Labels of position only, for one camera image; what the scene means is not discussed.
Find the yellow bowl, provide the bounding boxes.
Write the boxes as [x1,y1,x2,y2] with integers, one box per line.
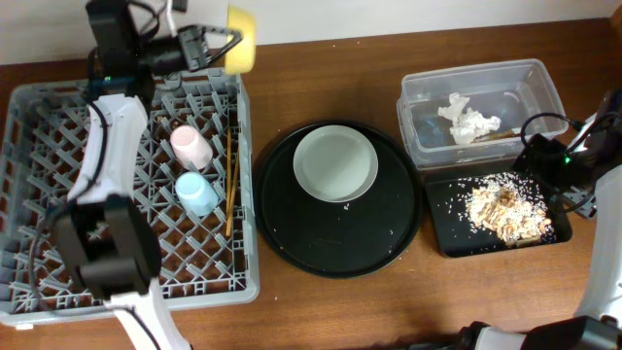
[225,6,257,75]

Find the gold foil wrapper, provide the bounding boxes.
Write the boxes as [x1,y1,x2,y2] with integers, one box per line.
[474,128,521,143]

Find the food scraps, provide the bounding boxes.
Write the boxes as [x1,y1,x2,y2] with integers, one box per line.
[437,172,554,248]

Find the white napkin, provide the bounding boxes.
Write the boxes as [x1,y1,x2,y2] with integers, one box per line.
[437,92,501,145]

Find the pink cup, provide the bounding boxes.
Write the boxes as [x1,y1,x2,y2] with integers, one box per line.
[170,125,214,170]

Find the blue cup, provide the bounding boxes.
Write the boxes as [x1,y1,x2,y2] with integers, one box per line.
[175,172,220,217]

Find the grey plate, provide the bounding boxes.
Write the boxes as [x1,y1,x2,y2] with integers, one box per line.
[293,124,379,203]

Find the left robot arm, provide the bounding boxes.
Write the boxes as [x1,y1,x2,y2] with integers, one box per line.
[44,0,257,349]

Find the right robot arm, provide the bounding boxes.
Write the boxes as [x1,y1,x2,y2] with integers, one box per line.
[424,89,621,349]

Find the grey dishwasher rack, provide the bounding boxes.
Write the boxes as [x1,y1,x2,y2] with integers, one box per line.
[1,68,259,328]

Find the clear plastic bin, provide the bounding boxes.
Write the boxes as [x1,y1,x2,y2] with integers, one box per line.
[397,58,565,171]

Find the round black tray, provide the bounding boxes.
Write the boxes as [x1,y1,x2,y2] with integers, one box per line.
[253,122,424,279]

